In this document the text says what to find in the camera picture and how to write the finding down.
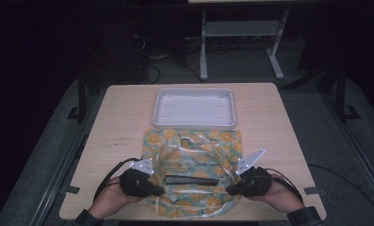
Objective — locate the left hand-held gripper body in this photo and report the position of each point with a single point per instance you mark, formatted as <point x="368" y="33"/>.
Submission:
<point x="134" y="183"/>

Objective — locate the black rectangular box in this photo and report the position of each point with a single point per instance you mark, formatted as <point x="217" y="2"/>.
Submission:
<point x="191" y="180"/>

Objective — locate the person's right hand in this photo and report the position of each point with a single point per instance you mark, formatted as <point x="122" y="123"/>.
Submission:
<point x="282" y="197"/>

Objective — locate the lemon print fabric bag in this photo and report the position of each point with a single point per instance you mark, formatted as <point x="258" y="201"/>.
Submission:
<point x="200" y="147"/>

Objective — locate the white plastic tray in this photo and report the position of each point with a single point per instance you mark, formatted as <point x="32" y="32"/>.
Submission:
<point x="194" y="108"/>

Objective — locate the grey metal rail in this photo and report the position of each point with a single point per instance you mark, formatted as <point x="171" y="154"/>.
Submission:
<point x="357" y="150"/>
<point x="60" y="175"/>

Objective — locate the grey tape strip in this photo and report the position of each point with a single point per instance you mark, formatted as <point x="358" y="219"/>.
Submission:
<point x="71" y="189"/>
<point x="315" y="190"/>

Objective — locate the black metal stand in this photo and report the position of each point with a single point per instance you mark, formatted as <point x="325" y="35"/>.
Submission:
<point x="341" y="97"/>
<point x="81" y="100"/>

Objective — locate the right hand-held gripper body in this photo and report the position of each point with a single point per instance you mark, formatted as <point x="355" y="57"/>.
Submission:
<point x="256" y="183"/>

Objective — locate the white metal table frame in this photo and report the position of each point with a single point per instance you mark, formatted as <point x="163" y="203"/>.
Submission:
<point x="242" y="28"/>

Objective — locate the person's left hand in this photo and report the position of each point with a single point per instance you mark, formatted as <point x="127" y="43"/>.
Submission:
<point x="109" y="201"/>

